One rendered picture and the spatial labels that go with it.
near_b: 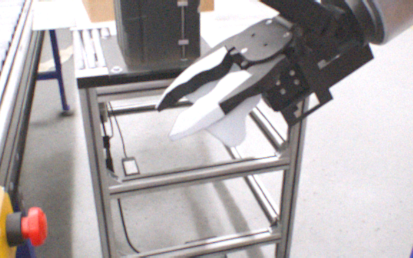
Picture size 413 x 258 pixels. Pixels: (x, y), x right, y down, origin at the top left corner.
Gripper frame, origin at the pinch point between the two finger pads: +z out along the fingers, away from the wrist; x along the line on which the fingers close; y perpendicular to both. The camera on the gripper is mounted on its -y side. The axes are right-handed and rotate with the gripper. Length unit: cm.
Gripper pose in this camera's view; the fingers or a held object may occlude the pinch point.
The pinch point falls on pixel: (169, 110)
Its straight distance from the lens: 45.1
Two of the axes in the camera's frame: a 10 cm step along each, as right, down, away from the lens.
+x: -2.8, -4.7, 8.4
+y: 4.8, 6.8, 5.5
